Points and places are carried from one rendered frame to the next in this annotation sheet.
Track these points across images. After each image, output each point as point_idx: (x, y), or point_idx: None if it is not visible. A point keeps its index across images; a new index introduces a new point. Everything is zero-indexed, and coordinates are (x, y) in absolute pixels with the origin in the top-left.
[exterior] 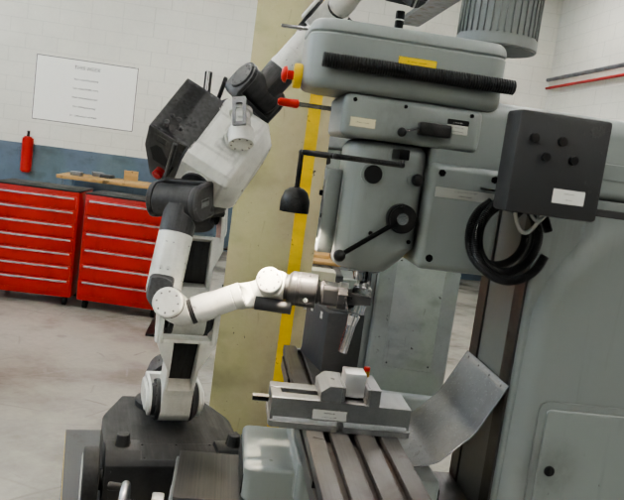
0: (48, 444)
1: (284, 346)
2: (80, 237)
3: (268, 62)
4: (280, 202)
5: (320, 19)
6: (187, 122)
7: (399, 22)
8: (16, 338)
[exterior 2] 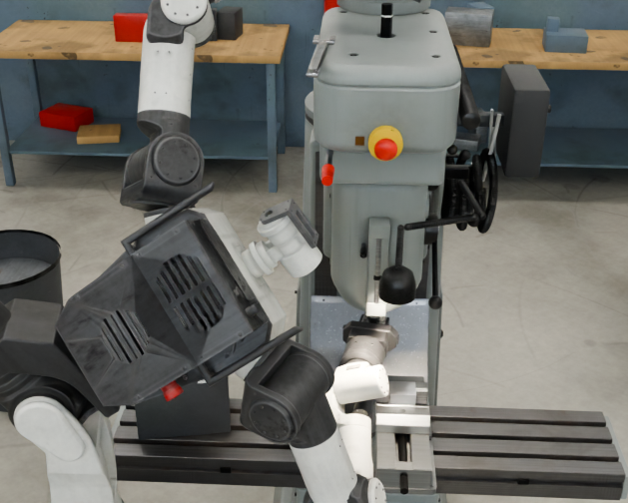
0: None
1: (116, 455)
2: None
3: (165, 117)
4: (399, 296)
5: (447, 71)
6: (241, 285)
7: (391, 19)
8: None
